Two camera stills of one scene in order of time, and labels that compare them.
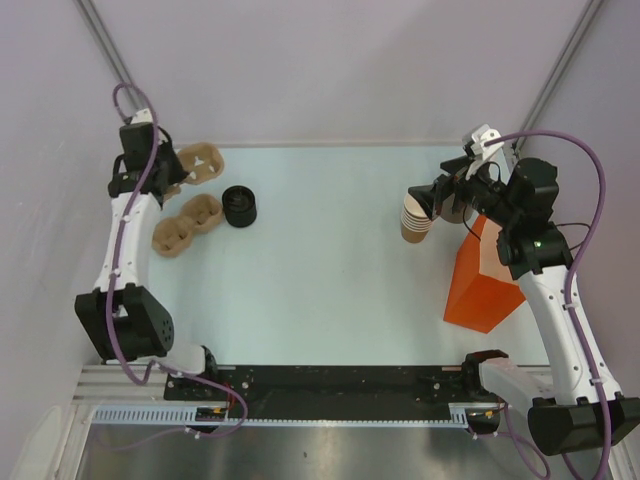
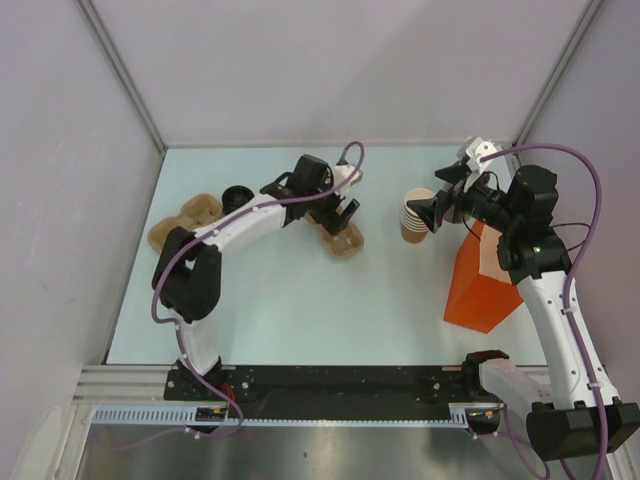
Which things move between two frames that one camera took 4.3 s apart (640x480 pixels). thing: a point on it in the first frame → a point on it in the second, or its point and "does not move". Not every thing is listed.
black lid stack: [239, 204] does not move
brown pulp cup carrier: [202, 161] → [347, 243]
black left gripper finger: [173, 169] → [323, 221]
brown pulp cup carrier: [173, 235] does not move
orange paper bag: [483, 291] does not move
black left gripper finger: [160, 195] → [345, 218]
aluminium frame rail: [111, 385] does not move
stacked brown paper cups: [415, 223] does not move
